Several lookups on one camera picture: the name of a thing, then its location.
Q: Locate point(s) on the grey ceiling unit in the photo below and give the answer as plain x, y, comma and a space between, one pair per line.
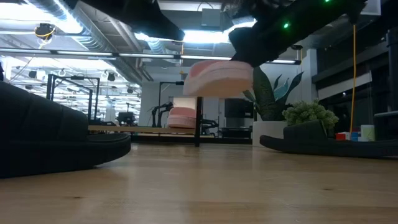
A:
371, 7

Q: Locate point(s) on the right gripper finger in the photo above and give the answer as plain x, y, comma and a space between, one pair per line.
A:
248, 59

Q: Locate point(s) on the pink slide sandal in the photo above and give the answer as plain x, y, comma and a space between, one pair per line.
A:
182, 119
217, 81

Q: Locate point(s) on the white green cylinder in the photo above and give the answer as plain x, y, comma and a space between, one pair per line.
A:
368, 133

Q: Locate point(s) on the wooden shelf black frame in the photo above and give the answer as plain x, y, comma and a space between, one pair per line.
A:
124, 128

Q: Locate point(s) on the black aluminium table frame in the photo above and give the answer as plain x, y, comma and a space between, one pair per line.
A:
224, 140

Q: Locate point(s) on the long ceiling light bar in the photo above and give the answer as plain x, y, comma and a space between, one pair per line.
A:
93, 53

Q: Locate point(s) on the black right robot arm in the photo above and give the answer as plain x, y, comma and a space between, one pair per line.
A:
311, 15

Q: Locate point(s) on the bushy green plant patterned pot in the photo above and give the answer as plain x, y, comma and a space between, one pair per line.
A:
308, 113

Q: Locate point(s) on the black background robot arm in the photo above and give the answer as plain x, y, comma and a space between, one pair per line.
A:
161, 110

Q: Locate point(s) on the red box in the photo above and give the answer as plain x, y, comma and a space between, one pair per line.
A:
340, 136

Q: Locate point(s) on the black background rig frame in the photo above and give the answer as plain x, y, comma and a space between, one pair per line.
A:
160, 93
49, 93

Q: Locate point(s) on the black slide sandal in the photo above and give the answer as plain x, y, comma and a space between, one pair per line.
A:
311, 146
46, 140

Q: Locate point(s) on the snake plant white pot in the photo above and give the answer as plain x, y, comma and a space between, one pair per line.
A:
269, 133

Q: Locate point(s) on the black wall screen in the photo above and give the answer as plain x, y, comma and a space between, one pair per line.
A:
238, 108

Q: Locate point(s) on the grey ceiling box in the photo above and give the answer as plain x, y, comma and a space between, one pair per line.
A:
211, 18

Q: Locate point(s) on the small dark monitor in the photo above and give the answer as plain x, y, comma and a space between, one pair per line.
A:
127, 118

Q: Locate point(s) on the blue box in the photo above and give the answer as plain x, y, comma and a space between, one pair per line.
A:
354, 136

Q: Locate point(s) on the ceiling security camera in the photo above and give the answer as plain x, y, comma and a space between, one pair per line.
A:
297, 47

